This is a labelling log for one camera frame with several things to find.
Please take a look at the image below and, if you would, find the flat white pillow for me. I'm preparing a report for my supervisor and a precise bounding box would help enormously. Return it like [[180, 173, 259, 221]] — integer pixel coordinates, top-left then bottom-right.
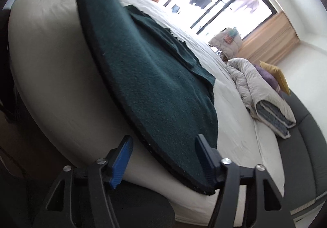
[[253, 119, 285, 194]]

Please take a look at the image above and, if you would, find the white puffer vest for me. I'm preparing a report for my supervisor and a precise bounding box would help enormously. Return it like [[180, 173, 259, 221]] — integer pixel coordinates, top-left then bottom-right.
[[208, 28, 243, 61]]

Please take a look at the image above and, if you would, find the yellow pillow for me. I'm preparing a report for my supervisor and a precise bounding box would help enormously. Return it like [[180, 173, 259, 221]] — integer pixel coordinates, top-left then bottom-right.
[[259, 60, 291, 96]]

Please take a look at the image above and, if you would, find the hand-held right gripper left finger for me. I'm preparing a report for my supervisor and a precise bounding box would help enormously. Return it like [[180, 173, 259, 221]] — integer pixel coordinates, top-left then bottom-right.
[[38, 135, 134, 228]]

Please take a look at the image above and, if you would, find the glass sliding door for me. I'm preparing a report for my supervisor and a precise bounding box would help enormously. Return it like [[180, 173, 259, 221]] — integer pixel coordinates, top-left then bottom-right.
[[163, 0, 278, 40]]

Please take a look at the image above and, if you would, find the bed with white sheet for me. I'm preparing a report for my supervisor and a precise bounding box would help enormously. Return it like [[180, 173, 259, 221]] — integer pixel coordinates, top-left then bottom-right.
[[8, 0, 285, 227]]

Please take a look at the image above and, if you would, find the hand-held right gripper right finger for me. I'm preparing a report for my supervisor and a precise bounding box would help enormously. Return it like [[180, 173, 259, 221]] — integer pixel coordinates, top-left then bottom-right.
[[195, 134, 292, 228]]

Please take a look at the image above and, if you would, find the folded grey duvet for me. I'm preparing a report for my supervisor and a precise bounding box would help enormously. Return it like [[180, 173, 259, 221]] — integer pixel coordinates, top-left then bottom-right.
[[226, 58, 297, 139]]

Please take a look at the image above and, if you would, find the dark green sweater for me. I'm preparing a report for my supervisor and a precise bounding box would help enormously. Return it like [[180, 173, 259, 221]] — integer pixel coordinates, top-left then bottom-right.
[[73, 0, 219, 196]]

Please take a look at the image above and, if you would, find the dark grey bed headboard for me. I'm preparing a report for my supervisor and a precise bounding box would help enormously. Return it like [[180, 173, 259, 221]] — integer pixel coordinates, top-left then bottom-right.
[[277, 88, 327, 221]]

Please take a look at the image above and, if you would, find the purple pillow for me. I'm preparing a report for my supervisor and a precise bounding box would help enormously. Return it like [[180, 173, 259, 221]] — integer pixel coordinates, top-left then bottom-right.
[[253, 63, 285, 98]]

